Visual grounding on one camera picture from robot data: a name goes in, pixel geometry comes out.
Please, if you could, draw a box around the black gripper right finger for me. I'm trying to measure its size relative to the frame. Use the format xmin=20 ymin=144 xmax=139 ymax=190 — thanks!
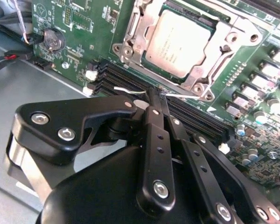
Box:
xmin=160 ymin=93 xmax=280 ymax=224

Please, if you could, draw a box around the silver CPU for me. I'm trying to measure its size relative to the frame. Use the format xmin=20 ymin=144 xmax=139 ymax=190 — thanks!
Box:
xmin=141 ymin=9 xmax=213 ymax=79

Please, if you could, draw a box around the metal locking lever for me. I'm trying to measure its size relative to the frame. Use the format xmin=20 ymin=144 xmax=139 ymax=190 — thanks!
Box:
xmin=113 ymin=85 xmax=203 ymax=100

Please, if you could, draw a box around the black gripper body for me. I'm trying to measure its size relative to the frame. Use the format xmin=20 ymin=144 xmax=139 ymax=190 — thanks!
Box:
xmin=36 ymin=144 xmax=214 ymax=224

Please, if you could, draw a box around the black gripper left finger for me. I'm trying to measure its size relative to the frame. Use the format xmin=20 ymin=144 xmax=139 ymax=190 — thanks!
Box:
xmin=6 ymin=87 xmax=177 ymax=213

